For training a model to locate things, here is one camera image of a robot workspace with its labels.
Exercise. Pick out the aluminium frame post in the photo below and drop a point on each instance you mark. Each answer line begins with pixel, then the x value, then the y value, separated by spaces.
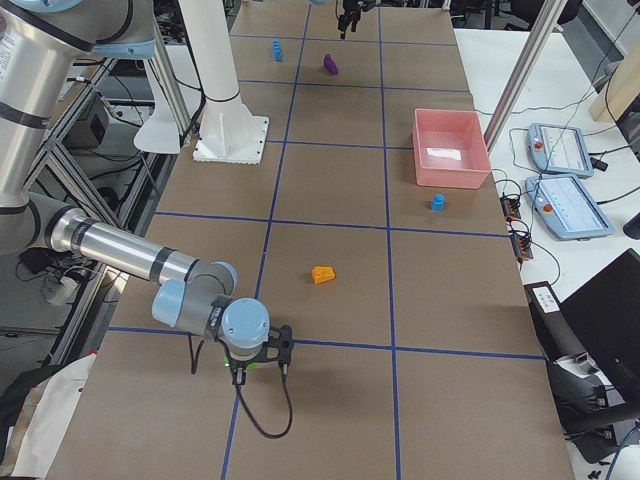
pixel 538 36

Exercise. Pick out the pink plastic box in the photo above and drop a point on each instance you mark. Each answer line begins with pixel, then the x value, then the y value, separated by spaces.
pixel 449 149

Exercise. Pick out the small blue block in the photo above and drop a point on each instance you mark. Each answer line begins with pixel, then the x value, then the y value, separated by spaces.
pixel 438 202

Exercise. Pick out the purple block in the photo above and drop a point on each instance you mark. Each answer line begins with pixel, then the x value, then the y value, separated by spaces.
pixel 330 66

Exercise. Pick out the long blue block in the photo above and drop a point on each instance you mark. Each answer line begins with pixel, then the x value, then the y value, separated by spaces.
pixel 277 50

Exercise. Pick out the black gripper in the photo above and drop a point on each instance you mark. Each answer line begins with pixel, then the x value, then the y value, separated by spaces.
pixel 347 10
pixel 240 365

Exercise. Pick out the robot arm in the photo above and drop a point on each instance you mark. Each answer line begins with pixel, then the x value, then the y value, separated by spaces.
pixel 41 41

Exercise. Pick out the upper teach pendant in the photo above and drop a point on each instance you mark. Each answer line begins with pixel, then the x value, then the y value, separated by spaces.
pixel 556 149

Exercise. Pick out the black laptop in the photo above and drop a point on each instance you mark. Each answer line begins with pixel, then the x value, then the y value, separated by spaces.
pixel 604 316

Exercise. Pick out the teach pendant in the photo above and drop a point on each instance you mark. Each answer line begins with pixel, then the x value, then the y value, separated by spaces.
pixel 556 149
pixel 566 208

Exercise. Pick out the lower teach pendant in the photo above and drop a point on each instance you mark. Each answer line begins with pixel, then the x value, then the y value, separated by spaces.
pixel 566 208

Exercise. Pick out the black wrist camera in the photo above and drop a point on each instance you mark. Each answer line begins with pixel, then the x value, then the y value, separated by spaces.
pixel 278 347

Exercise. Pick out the orange block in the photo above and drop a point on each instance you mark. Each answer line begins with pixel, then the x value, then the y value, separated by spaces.
pixel 322 274

